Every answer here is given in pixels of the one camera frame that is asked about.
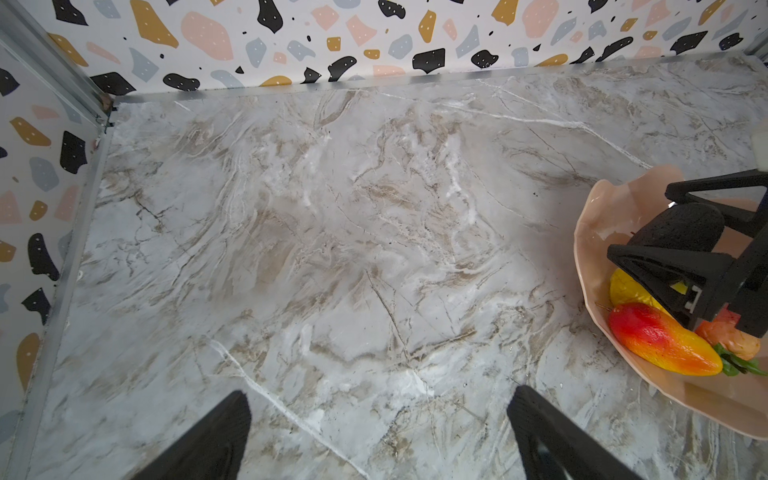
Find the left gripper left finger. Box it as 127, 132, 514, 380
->
134, 390, 252, 480

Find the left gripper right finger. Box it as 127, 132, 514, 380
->
507, 385, 639, 480

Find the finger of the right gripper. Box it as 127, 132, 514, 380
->
607, 244, 735, 327
665, 169, 767, 237

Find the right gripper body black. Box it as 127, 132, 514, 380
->
704, 197, 767, 338

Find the dark fake avocado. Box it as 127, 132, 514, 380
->
627, 203, 725, 252

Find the yellow fake lemon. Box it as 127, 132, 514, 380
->
609, 268, 673, 318

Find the red yellow fake mango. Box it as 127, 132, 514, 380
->
608, 303, 723, 377

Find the pink scalloped fruit bowl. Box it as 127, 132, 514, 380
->
574, 165, 767, 441

